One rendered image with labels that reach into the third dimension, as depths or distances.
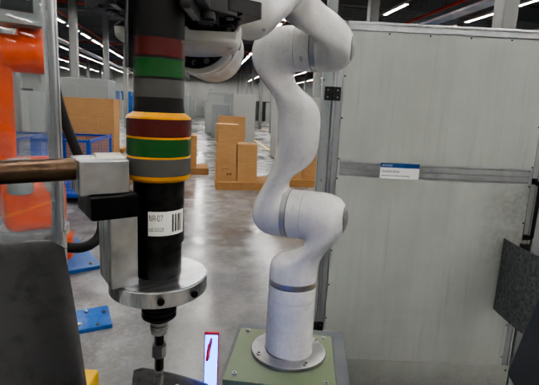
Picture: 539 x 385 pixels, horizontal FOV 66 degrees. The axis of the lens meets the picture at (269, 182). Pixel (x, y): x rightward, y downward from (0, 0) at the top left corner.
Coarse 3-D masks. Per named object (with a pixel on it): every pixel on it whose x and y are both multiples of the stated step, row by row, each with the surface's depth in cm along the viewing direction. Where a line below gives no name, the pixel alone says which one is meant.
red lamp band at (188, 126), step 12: (132, 120) 27; (144, 120) 26; (156, 120) 26; (168, 120) 27; (180, 120) 27; (132, 132) 27; (144, 132) 26; (156, 132) 26; (168, 132) 27; (180, 132) 27
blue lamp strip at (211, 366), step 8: (208, 336) 69; (216, 336) 69; (216, 344) 69; (216, 352) 69; (216, 360) 70; (208, 368) 70; (216, 368) 70; (208, 376) 70; (216, 376) 70; (216, 384) 70
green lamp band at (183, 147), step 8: (128, 144) 27; (136, 144) 27; (144, 144) 27; (152, 144) 27; (160, 144) 27; (168, 144) 27; (176, 144) 27; (184, 144) 28; (128, 152) 27; (136, 152) 27; (144, 152) 27; (152, 152) 27; (160, 152) 27; (168, 152) 27; (176, 152) 27; (184, 152) 28
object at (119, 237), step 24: (96, 168) 25; (120, 168) 26; (96, 192) 25; (120, 192) 26; (96, 216) 25; (120, 216) 26; (120, 240) 27; (120, 264) 27; (192, 264) 32; (120, 288) 28; (144, 288) 28; (168, 288) 28; (192, 288) 28
